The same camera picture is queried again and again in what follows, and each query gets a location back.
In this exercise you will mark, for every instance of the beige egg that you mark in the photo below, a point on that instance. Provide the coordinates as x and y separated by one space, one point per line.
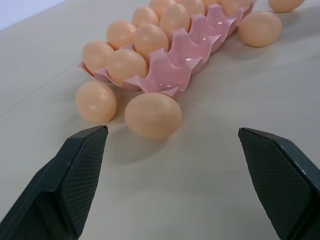
193 5
120 32
212 2
153 115
150 37
145 16
286 5
233 4
127 65
175 18
260 28
160 5
96 101
96 55

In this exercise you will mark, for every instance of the pink plastic egg tray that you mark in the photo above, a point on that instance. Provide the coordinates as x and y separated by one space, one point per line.
175 62

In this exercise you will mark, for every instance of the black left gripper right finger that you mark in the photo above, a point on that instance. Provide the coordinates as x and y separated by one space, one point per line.
280 185

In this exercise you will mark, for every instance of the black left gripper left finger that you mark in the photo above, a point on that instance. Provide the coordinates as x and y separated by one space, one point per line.
57 190

